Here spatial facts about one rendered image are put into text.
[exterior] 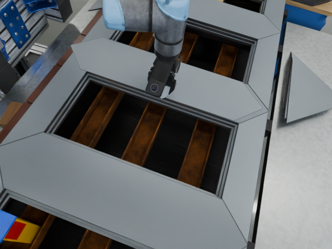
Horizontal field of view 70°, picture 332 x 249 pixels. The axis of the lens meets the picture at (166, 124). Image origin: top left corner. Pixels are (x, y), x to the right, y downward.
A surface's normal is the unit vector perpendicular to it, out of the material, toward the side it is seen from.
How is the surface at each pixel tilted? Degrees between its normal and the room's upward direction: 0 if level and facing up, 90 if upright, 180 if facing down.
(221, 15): 0
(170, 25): 90
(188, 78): 0
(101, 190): 0
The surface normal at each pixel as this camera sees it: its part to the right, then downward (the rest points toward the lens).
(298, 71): 0.09, -0.48
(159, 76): -0.08, -0.01
